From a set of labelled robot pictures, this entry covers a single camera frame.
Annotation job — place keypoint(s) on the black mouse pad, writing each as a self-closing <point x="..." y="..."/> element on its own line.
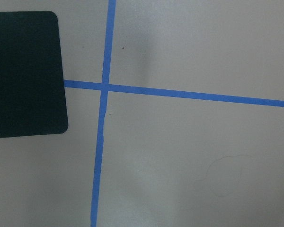
<point x="32" y="94"/>

